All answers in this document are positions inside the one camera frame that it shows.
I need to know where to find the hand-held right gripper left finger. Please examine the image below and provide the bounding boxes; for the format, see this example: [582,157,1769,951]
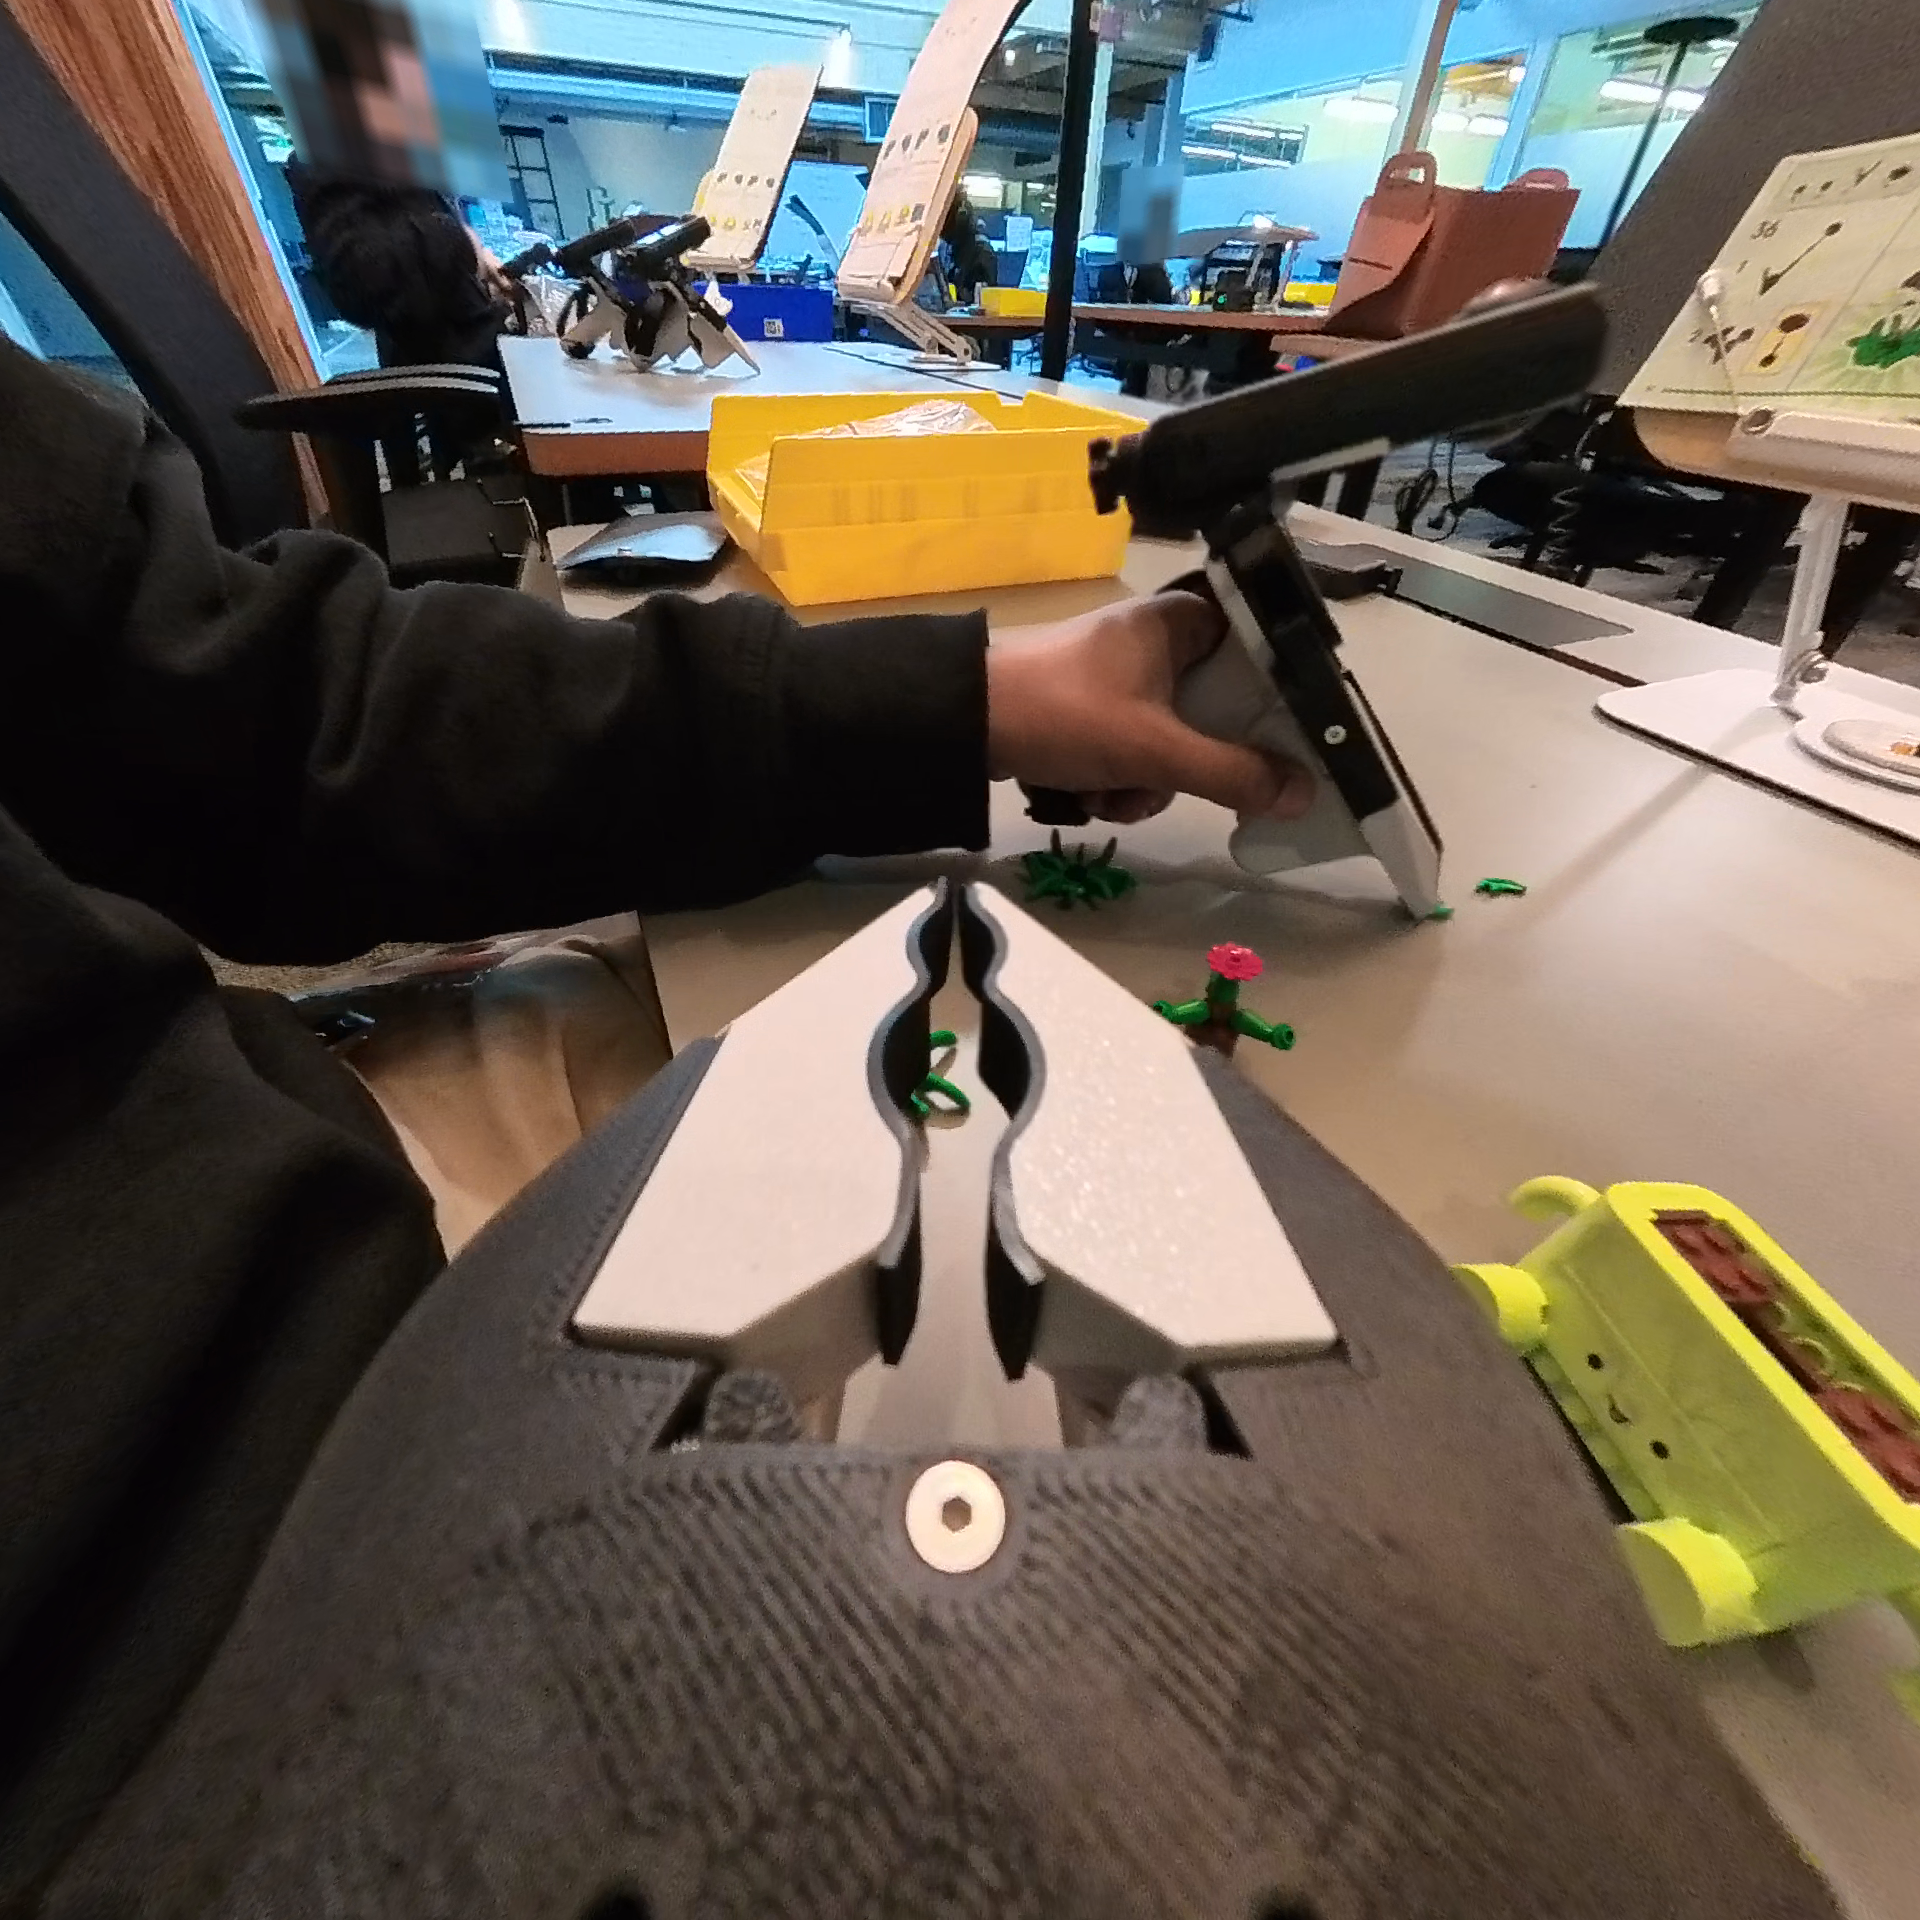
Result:
[569,882,957,1367]

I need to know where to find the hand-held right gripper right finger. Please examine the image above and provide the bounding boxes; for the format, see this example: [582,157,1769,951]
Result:
[959,882,1340,1379]

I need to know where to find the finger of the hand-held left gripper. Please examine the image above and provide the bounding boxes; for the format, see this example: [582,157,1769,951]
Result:
[1229,791,1415,904]
[1345,672,1449,924]

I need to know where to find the person's left forearm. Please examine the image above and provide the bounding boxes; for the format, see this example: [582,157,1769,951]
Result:
[0,335,992,963]

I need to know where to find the person's left hand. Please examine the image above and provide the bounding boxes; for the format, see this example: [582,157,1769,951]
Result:
[985,591,1321,828]

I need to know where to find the wooden office desk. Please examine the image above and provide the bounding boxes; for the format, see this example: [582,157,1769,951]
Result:
[983,296,1359,362]

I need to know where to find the brown carrier box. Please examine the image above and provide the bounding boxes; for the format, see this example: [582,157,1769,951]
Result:
[1322,151,1584,340]

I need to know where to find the brick cactus with pink flower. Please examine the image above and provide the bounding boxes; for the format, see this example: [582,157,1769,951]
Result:
[1152,941,1297,1058]

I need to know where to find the green spiky brick plant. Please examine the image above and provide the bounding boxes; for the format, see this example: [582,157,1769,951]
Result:
[1018,831,1137,912]

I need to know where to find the person's beige trousers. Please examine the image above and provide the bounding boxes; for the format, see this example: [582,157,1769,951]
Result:
[336,931,676,1261]

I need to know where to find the black metal pole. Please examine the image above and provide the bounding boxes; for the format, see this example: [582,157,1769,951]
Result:
[1040,0,1106,384]

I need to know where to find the white book stand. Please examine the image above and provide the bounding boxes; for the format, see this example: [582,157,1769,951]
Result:
[1593,402,1920,846]

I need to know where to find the crumpled clear plastic bag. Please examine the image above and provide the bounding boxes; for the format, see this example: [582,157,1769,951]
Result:
[808,399,1009,446]

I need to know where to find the yellow storage bin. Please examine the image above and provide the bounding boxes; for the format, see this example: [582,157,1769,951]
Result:
[704,386,1136,607]

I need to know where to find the cream printed card sheet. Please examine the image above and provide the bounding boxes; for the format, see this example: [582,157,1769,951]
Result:
[694,63,825,275]
[834,0,1024,309]

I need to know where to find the black floor lamp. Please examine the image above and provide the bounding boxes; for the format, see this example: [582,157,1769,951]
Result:
[1612,12,1729,243]

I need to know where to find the dark upright panel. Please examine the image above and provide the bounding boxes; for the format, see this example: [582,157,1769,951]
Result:
[1604,0,1920,287]

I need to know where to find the person's black jacket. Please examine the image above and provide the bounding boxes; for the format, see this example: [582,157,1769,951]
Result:
[0,808,452,1920]

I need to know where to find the lime green brick planter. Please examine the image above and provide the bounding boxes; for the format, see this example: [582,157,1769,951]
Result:
[1452,1175,1920,1653]

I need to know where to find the wooden pillar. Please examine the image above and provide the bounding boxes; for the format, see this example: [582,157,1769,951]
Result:
[16,0,328,394]

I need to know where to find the red blue lanyard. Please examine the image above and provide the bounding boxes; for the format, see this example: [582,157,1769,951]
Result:
[285,932,519,1039]

